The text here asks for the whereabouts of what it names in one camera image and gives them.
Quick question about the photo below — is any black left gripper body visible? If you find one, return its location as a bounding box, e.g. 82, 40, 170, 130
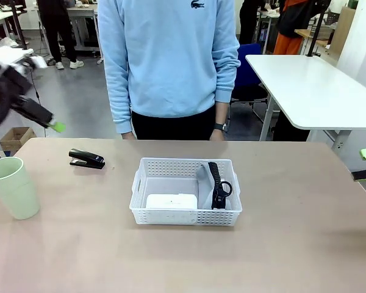
10, 96, 55, 128

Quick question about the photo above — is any black stapler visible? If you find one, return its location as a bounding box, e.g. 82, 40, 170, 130
68, 148, 106, 170

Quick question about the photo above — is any pale green cup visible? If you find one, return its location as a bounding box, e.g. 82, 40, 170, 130
0, 156, 41, 220

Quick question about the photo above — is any white rounded plastic box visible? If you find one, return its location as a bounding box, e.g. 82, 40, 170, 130
145, 193, 199, 211

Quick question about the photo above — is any person's left forearm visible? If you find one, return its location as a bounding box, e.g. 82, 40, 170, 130
213, 57, 240, 125

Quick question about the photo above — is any person's right forearm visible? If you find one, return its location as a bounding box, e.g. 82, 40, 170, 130
105, 73, 132, 135

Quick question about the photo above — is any white perforated plastic basket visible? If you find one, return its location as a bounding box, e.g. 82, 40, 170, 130
129, 157, 243, 227

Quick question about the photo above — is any person's left hand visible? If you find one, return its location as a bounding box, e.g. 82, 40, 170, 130
209, 129, 226, 142

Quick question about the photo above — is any brown cardboard box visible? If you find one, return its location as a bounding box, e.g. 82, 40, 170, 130
0, 126, 37, 152

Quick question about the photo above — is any small white table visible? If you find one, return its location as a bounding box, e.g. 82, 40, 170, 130
0, 47, 35, 67

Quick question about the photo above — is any bystander in black clothes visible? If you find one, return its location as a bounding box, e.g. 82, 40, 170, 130
36, 0, 85, 70

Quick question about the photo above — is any large white table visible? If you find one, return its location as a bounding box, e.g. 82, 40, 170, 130
245, 54, 366, 150

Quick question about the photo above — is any black background stand pole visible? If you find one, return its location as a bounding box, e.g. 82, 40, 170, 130
9, 0, 29, 50

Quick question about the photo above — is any grey background desk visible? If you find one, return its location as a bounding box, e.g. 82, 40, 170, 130
65, 2, 103, 65

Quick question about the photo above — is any wooden cabinet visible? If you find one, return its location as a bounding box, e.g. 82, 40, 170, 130
329, 5, 358, 52

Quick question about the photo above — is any person in light blue sweater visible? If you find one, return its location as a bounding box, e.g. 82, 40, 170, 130
97, 0, 241, 141

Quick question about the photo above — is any black pole on table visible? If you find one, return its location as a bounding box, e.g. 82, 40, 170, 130
304, 0, 329, 59

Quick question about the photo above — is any blue office chair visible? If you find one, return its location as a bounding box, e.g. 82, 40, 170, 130
230, 43, 271, 123

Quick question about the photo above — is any bystander in orange trousers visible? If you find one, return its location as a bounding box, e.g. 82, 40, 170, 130
274, 0, 320, 56

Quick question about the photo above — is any bystander in dark clothes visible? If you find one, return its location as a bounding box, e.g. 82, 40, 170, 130
239, 0, 265, 46

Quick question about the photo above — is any black floor cable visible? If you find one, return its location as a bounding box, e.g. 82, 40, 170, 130
29, 68, 47, 138

